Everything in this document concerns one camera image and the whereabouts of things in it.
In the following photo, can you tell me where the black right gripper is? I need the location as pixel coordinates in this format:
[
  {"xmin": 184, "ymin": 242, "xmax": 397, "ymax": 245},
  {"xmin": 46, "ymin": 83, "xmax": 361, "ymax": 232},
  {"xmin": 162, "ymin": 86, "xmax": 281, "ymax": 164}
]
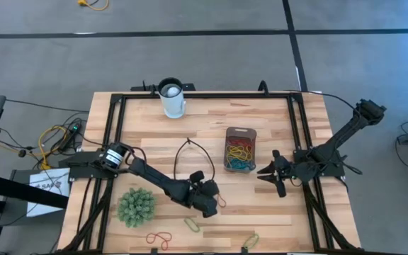
[{"xmin": 256, "ymin": 149, "xmax": 299, "ymax": 198}]

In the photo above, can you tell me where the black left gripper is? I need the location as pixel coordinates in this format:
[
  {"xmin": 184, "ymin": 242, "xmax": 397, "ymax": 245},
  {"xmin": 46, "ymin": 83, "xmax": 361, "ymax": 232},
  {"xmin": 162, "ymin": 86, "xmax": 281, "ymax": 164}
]
[{"xmin": 188, "ymin": 170, "xmax": 221, "ymax": 219}]

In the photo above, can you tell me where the yellow rubber band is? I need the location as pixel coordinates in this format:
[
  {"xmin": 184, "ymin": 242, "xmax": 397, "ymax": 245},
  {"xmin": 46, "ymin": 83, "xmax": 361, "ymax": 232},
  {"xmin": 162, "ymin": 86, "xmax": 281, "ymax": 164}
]
[{"xmin": 227, "ymin": 144, "xmax": 254, "ymax": 163}]

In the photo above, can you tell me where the grey-brown plastic bin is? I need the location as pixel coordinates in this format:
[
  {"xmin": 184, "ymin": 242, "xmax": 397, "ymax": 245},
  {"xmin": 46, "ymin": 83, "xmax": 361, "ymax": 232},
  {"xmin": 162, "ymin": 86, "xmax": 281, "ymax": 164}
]
[{"xmin": 224, "ymin": 126, "xmax": 258, "ymax": 174}]

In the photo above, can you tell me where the green rubber band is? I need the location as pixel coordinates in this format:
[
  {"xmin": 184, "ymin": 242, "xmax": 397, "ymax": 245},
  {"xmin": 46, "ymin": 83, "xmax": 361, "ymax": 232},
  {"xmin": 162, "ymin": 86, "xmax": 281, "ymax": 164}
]
[
  {"xmin": 183, "ymin": 217, "xmax": 201, "ymax": 234},
  {"xmin": 242, "ymin": 232, "xmax": 261, "ymax": 249}
]

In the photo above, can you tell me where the green artificial potted plant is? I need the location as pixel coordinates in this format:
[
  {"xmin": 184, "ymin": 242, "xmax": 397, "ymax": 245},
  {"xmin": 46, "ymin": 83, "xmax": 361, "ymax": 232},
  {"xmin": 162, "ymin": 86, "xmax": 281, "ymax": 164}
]
[{"xmin": 116, "ymin": 188, "xmax": 157, "ymax": 228}]

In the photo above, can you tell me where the white cup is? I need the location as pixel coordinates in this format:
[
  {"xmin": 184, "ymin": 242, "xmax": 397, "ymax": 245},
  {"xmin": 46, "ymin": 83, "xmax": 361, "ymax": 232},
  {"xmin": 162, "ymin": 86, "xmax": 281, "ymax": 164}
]
[{"xmin": 157, "ymin": 77, "xmax": 187, "ymax": 120}]

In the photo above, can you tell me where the black power strip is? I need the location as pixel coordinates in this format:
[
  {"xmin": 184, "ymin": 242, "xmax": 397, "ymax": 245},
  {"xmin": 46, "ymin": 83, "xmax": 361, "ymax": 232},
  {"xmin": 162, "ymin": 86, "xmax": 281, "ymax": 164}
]
[{"xmin": 58, "ymin": 122, "xmax": 84, "ymax": 154}]

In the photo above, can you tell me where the white printed paper sheet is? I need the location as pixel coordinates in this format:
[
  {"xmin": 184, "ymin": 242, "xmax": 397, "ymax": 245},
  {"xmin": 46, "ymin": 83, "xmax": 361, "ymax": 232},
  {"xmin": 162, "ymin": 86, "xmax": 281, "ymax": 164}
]
[{"xmin": 26, "ymin": 168, "xmax": 71, "ymax": 217}]

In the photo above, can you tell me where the black desk beam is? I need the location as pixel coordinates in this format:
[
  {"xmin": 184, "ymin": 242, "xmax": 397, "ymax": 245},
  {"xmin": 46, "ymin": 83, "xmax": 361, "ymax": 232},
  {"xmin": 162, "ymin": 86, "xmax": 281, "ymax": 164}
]
[{"xmin": 0, "ymin": 171, "xmax": 69, "ymax": 210}]

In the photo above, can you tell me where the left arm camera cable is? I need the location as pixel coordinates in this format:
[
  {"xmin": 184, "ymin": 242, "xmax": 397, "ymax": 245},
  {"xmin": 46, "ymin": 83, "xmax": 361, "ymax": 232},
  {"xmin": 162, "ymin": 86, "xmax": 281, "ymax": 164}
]
[{"xmin": 173, "ymin": 137, "xmax": 216, "ymax": 181}]

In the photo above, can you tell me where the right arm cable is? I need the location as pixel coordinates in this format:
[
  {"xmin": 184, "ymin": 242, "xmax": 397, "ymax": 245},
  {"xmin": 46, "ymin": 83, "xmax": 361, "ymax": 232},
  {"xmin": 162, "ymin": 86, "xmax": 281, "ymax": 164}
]
[{"xmin": 285, "ymin": 89, "xmax": 363, "ymax": 115}]

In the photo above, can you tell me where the black mounting bracket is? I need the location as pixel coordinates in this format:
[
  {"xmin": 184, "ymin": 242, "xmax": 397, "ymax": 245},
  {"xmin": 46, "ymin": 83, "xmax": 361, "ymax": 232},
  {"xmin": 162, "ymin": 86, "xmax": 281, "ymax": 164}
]
[{"xmin": 130, "ymin": 80, "xmax": 197, "ymax": 93}]

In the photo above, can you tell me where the yellow cable bundle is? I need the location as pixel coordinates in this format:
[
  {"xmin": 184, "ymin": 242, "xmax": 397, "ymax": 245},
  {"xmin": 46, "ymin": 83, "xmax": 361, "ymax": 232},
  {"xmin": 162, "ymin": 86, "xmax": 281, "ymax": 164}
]
[{"xmin": 38, "ymin": 125, "xmax": 69, "ymax": 170}]

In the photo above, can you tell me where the thin black floor cable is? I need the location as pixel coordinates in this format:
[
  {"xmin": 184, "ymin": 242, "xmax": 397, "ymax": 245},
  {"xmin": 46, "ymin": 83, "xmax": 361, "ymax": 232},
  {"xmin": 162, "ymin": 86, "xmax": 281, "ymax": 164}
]
[{"xmin": 5, "ymin": 98, "xmax": 91, "ymax": 113}]

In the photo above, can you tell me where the yellow floor cable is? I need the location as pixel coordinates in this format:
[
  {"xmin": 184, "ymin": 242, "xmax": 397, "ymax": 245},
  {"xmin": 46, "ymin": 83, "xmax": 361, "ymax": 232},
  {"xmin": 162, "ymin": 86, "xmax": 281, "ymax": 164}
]
[{"xmin": 77, "ymin": 0, "xmax": 110, "ymax": 11}]

